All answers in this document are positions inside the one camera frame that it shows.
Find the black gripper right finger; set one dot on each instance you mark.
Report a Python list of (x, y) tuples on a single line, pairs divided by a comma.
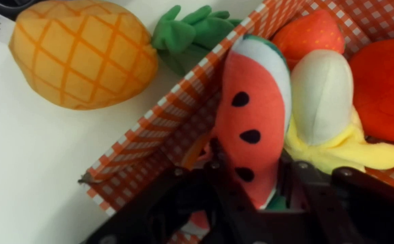
[(343, 208)]

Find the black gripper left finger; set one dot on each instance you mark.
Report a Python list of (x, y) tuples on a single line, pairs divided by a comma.
[(166, 205)]

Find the watermelon slice plush toy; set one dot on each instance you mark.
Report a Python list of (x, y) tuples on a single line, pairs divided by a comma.
[(253, 116)]

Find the peeled banana plush toy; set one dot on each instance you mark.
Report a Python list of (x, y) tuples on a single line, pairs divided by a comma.
[(324, 128)]

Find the red tomato plush toy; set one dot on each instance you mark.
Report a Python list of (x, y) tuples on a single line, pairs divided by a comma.
[(372, 71)]

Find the strawberry plush toy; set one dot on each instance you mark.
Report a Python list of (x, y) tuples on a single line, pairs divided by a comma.
[(314, 32)]

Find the pineapple plush toy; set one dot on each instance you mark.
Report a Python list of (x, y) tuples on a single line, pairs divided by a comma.
[(85, 55)]

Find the red checkered cardboard box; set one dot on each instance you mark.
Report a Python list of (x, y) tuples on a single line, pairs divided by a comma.
[(159, 139)]

